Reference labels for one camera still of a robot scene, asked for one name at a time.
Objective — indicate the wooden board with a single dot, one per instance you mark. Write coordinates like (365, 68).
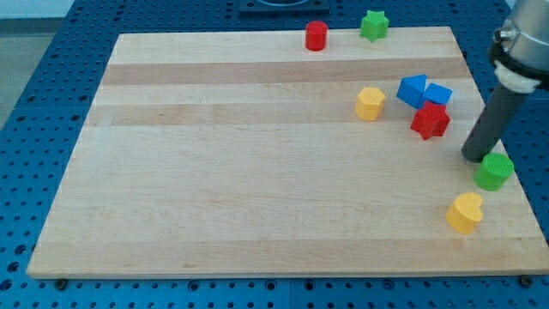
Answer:
(240, 154)

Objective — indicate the blue cube block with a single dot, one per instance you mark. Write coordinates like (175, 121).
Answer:
(437, 94)

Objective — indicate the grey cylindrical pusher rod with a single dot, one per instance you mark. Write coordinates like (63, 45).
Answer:
(499, 110)

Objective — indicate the green cylinder block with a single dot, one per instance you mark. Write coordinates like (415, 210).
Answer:
(493, 172)

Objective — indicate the yellow heart block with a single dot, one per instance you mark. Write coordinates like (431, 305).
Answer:
(465, 214)

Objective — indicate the red star block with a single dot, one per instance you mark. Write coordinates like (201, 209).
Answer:
(430, 120)

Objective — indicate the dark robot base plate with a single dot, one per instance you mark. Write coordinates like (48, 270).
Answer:
(248, 7)

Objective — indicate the blue triangle block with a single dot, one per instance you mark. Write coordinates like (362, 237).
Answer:
(411, 90)

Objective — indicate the green star block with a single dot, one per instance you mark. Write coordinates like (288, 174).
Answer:
(374, 25)

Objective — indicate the red cylinder block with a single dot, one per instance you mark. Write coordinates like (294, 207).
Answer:
(316, 33)

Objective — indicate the yellow hexagon block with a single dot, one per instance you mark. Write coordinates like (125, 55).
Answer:
(370, 103)

